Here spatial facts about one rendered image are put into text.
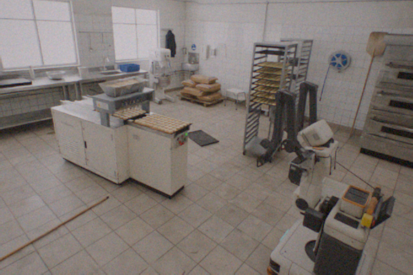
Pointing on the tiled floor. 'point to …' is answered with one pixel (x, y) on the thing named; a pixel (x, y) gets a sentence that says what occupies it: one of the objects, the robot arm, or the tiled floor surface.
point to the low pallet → (201, 100)
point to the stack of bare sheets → (201, 138)
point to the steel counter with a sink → (43, 81)
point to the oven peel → (374, 48)
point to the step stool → (236, 96)
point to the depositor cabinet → (92, 143)
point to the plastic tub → (332, 188)
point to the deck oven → (392, 105)
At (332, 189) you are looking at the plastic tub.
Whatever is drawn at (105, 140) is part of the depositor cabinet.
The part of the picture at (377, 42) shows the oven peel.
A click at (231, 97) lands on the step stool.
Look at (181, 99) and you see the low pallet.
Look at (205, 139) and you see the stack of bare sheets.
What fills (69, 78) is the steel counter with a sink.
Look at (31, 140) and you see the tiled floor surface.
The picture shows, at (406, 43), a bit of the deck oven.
